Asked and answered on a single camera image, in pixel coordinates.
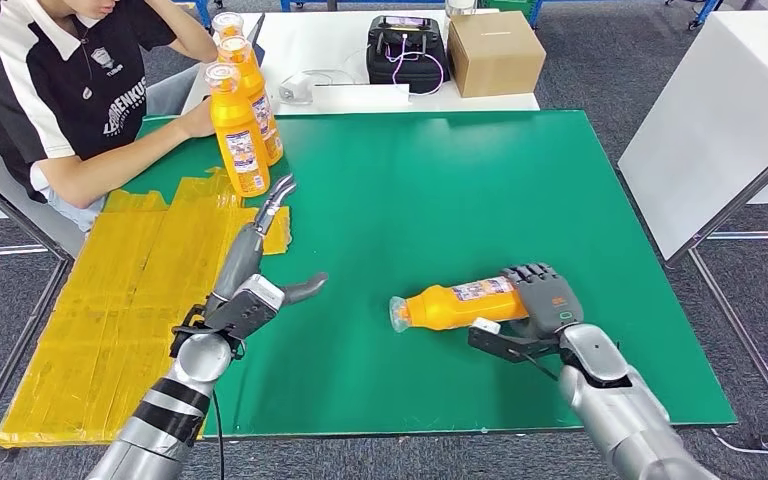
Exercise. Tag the person's left forearm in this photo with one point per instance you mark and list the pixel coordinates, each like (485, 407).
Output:
(188, 36)

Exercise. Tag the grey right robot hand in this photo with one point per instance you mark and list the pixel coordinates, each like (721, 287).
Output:
(550, 298)

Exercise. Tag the white power adapter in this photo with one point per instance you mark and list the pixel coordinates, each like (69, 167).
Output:
(296, 88)

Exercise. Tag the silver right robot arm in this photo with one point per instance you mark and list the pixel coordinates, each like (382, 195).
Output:
(622, 404)

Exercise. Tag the flat white box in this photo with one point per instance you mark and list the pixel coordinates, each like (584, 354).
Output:
(361, 98)

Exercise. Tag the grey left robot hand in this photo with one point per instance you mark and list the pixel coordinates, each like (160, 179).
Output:
(241, 255)

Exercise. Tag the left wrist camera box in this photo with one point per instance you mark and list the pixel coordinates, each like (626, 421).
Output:
(251, 308)

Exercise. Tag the clear plastic bag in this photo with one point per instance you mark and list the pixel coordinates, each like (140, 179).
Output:
(334, 76)

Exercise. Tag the person's right hand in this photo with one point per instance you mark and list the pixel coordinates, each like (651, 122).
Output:
(198, 122)

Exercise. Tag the person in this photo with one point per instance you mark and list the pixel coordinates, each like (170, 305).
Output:
(26, 86)

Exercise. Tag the orange detergent bottle clear cap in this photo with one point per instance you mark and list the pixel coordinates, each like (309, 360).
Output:
(450, 308)
(268, 126)
(228, 25)
(241, 146)

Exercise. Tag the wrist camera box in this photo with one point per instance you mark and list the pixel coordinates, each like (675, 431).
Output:
(251, 308)
(503, 341)

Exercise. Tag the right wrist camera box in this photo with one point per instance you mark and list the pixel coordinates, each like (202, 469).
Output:
(503, 341)

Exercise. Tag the clear glass jar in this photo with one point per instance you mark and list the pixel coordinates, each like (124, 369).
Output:
(460, 6)

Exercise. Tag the yellow taped plastic sheet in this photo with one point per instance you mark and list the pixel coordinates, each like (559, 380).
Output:
(92, 331)

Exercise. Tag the black remote controller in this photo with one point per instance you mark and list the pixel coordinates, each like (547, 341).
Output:
(384, 66)

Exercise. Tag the person's right forearm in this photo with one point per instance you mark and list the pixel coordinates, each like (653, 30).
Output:
(119, 166)

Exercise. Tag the tablet in dark blue case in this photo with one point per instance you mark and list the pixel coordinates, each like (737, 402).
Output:
(257, 40)

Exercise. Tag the blue metal rack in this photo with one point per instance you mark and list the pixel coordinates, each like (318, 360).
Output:
(537, 10)
(203, 12)
(705, 10)

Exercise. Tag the white desk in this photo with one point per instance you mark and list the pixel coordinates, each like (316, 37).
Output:
(324, 41)

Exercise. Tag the brown cardboard box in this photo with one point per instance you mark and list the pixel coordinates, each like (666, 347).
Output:
(495, 60)

